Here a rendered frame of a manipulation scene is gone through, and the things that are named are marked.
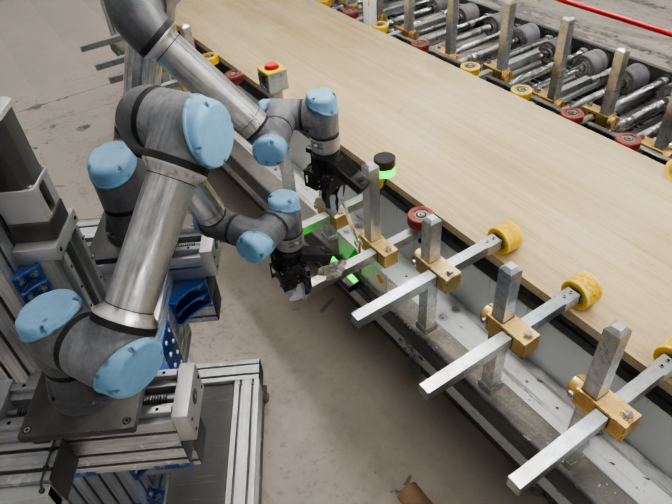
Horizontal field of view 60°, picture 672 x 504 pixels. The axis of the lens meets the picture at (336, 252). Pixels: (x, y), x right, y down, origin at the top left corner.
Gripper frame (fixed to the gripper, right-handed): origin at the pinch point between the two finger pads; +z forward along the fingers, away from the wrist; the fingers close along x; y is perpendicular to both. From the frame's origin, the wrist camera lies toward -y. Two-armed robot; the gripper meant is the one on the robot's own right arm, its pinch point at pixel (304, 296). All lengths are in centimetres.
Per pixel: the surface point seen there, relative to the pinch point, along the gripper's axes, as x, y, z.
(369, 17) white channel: -135, -122, -11
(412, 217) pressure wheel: -0.3, -38.5, -9.0
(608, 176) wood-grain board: 21, -99, -9
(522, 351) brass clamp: 55, -24, -13
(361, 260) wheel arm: 1.3, -18.8, -4.0
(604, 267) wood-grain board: 46, -64, -9
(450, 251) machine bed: 8.1, -46.9, 2.9
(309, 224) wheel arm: -23.8, -16.8, -2.1
